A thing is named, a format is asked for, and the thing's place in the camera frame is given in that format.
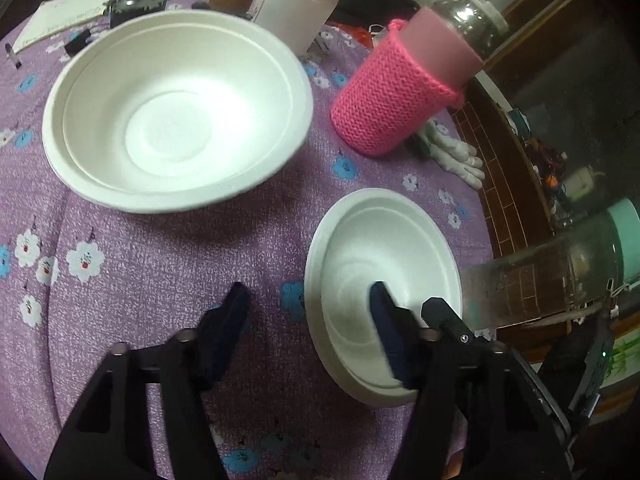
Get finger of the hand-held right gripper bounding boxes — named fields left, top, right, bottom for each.
left=421, top=297, right=501, bottom=351

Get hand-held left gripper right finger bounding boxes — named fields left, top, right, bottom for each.
left=369, top=281, right=572, bottom=480

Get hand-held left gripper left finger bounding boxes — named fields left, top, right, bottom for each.
left=44, top=282, right=253, bottom=480

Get small white bowl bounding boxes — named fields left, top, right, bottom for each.
left=303, top=188, right=464, bottom=407

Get purple floral tablecloth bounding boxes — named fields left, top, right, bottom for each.
left=0, top=0, right=501, bottom=480

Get clear jar with mint lid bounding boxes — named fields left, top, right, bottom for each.
left=459, top=197, right=640, bottom=334

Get white gloves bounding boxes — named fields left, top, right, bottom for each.
left=416, top=120, right=486, bottom=190

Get large white bowl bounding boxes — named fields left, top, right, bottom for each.
left=42, top=10, right=314, bottom=214

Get bottle in pink knitted sleeve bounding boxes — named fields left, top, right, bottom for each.
left=329, top=0, right=510, bottom=157

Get small black object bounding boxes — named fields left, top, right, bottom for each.
left=64, top=30, right=102, bottom=57

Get white plastic tub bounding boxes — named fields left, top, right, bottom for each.
left=251, top=0, right=346, bottom=57

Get black round device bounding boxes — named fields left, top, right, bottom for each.
left=106, top=0, right=167, bottom=29

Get white notebook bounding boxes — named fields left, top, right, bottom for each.
left=10, top=0, right=119, bottom=54

